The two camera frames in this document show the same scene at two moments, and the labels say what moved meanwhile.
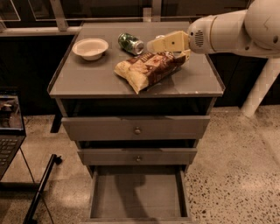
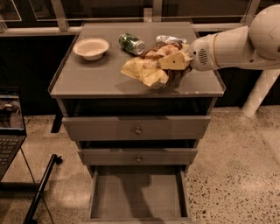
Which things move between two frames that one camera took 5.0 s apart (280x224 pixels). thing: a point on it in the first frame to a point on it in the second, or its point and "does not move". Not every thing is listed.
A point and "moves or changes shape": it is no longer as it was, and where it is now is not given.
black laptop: [12, 134] does not move
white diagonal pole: [266, 80] does not move
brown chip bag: [143, 69] moves or changes shape
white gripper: [198, 38] to [201, 56]
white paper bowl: [90, 49] does not move
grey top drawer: [136, 128] does not move
